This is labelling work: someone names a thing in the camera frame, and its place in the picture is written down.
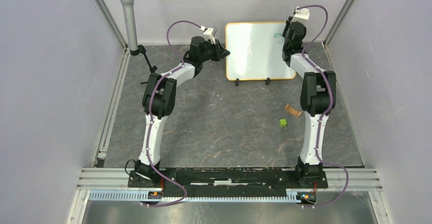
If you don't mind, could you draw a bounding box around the yellow-framed whiteboard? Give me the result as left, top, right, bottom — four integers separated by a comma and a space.
225, 21, 296, 81

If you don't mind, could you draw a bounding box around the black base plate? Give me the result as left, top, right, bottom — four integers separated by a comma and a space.
128, 167, 329, 199

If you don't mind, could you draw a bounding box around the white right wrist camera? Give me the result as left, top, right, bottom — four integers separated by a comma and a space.
292, 7, 310, 24

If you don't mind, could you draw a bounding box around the grey microphone on stand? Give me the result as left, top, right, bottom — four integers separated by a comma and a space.
120, 0, 157, 73

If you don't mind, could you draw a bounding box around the curved wooden block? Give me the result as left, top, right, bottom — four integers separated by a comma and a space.
284, 103, 302, 118

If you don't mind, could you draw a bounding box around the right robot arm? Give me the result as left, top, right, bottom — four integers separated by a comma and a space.
282, 16, 336, 187

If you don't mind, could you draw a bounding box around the green cube block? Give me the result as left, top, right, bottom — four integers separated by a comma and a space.
279, 119, 287, 127

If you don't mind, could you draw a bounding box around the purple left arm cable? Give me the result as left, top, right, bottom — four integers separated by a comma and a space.
140, 20, 204, 208

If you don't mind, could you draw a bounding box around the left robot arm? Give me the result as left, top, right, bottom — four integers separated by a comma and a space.
134, 36, 230, 187

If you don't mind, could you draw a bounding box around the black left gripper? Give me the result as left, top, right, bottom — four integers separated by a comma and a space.
200, 39, 230, 63

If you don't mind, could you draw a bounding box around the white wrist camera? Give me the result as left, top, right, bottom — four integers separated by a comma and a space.
292, 7, 310, 24
200, 26, 217, 44

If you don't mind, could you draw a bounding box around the black whiteboard stand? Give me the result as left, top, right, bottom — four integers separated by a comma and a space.
234, 77, 272, 86

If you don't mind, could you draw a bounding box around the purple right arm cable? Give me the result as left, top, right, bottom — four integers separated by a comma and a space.
293, 4, 349, 210

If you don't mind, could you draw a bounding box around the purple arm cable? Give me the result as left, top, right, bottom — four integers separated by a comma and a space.
140, 20, 204, 208
293, 4, 349, 210

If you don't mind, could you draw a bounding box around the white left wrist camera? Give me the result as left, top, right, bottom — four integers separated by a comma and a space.
200, 26, 217, 44

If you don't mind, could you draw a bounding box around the aluminium frame rail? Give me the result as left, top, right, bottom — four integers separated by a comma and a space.
66, 167, 391, 223

